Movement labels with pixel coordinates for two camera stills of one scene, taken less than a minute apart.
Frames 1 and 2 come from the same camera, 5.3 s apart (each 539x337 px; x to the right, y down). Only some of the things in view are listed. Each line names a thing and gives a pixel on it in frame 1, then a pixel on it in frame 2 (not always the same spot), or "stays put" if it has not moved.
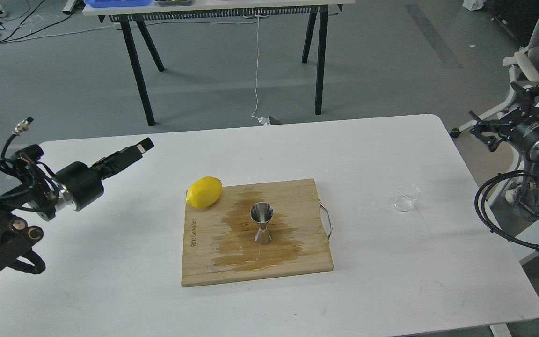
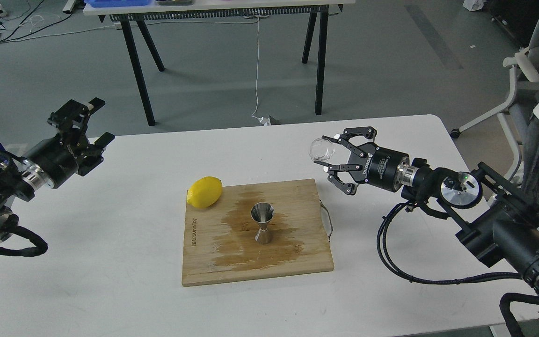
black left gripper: x=78 y=185 → x=61 y=161
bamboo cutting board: x=219 y=242 stays put
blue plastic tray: x=103 y=3 stays put
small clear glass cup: x=407 y=194 → x=321 y=150
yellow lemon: x=204 y=192 stays put
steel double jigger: x=262 y=213 stays put
